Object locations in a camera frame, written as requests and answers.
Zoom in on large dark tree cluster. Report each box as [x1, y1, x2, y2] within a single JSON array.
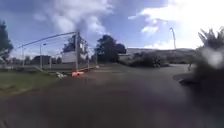
[[94, 34, 127, 64]]

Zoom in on low bushes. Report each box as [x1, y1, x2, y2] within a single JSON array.
[[119, 51, 171, 69]]

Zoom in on dark grey asphalt road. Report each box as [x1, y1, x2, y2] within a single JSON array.
[[0, 63, 224, 128]]

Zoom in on orange fence base block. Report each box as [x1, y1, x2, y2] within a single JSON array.
[[71, 70, 86, 78]]

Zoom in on white building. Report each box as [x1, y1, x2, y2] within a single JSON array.
[[61, 50, 78, 64]]

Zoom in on long low pale building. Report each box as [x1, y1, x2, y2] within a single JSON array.
[[118, 47, 196, 64]]

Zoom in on street lamp pole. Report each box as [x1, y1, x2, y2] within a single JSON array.
[[168, 27, 178, 50]]

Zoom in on green grass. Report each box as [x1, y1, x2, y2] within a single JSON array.
[[0, 69, 61, 98]]

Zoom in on spiky palm bush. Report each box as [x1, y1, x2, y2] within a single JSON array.
[[173, 27, 224, 113]]

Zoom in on wire mesh fence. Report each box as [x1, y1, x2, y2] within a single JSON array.
[[0, 31, 100, 73]]

